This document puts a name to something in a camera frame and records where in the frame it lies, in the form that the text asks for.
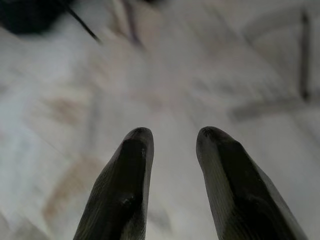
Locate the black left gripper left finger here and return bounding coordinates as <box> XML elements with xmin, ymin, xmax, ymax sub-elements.
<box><xmin>72</xmin><ymin>126</ymin><xmax>155</xmax><ymax>240</ymax></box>

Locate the thin black cable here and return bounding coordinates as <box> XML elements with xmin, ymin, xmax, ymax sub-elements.
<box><xmin>66</xmin><ymin>4</ymin><xmax>104</xmax><ymax>46</ymax></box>

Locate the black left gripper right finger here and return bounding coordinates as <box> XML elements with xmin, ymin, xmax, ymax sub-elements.
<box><xmin>196</xmin><ymin>126</ymin><xmax>309</xmax><ymax>240</ymax></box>

